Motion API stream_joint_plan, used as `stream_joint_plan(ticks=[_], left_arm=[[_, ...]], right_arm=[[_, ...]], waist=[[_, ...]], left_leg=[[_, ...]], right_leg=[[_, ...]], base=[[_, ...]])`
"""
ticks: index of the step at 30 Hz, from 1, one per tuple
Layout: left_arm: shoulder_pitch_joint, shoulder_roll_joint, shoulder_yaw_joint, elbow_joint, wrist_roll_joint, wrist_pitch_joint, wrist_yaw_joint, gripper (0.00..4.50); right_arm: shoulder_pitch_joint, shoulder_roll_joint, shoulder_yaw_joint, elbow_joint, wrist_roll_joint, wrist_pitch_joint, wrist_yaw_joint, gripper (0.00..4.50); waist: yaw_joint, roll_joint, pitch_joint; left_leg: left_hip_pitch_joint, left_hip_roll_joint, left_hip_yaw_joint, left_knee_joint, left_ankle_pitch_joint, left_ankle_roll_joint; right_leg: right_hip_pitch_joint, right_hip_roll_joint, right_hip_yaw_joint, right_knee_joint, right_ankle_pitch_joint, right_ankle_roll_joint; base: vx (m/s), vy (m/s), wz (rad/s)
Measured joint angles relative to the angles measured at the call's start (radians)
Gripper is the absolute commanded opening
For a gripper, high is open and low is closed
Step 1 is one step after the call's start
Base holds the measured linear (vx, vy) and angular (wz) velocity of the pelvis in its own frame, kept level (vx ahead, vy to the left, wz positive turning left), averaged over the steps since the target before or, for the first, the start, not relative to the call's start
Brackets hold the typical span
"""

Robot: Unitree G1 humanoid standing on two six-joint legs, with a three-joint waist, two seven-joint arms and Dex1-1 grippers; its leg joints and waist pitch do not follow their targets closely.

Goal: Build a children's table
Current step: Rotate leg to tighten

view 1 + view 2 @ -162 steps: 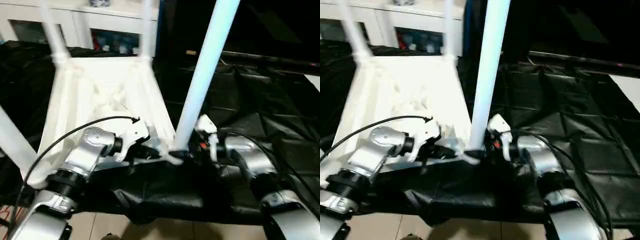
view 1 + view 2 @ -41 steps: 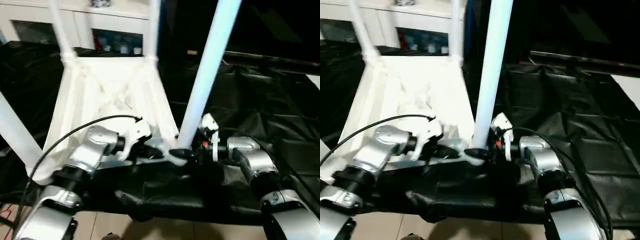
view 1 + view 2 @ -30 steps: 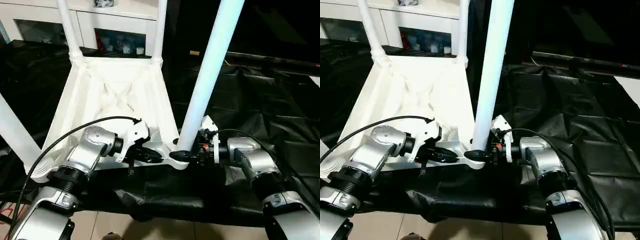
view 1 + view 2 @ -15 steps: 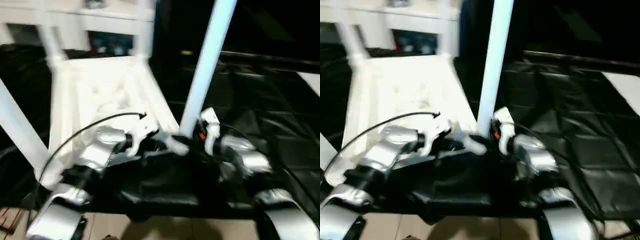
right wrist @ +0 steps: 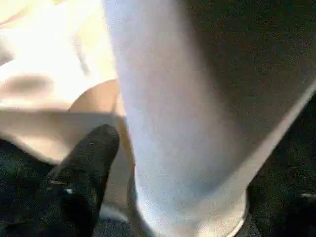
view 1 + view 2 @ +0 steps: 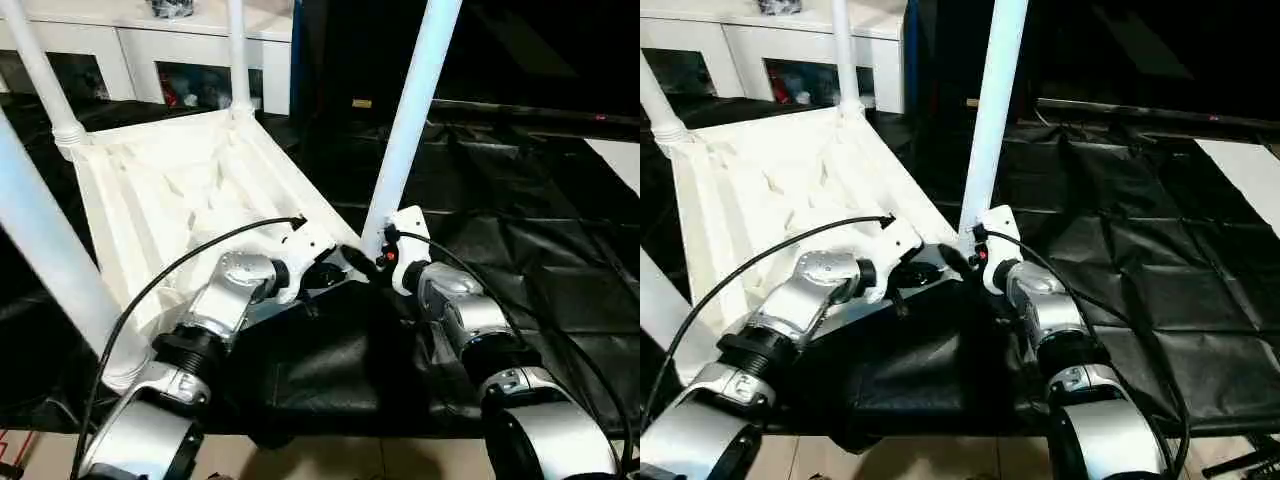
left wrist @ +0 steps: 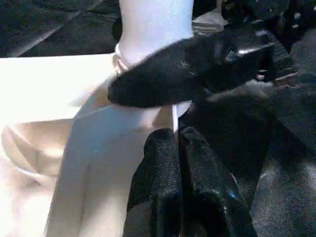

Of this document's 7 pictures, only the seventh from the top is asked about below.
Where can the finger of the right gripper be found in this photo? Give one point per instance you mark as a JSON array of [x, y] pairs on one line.
[[172, 79], [117, 29]]

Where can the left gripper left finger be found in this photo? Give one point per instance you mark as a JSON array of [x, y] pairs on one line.
[[158, 185]]

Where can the white plastic table leg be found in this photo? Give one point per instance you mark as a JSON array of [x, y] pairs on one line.
[[153, 24]]

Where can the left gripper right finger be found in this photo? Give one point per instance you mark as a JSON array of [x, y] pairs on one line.
[[212, 197]]

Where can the white plastic table top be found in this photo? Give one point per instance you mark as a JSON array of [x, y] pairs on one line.
[[37, 86]]

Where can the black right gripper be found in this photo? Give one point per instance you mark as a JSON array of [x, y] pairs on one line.
[[291, 19]]

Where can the black mat cloth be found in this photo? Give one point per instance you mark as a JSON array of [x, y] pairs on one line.
[[284, 135]]

